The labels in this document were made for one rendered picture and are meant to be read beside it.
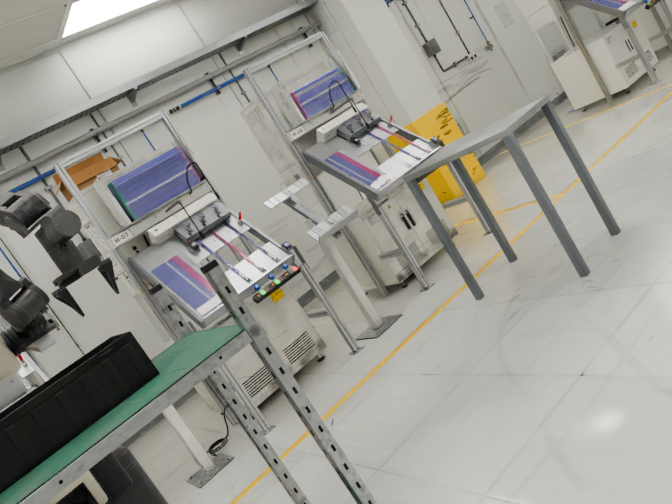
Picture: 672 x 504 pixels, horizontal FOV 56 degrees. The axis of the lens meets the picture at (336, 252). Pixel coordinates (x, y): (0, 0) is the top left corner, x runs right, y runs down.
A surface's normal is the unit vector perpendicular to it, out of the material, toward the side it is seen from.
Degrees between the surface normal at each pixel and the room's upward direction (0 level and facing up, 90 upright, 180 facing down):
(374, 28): 90
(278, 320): 90
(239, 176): 90
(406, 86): 90
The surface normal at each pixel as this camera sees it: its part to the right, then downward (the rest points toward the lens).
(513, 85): 0.50, -0.16
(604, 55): -0.69, 0.52
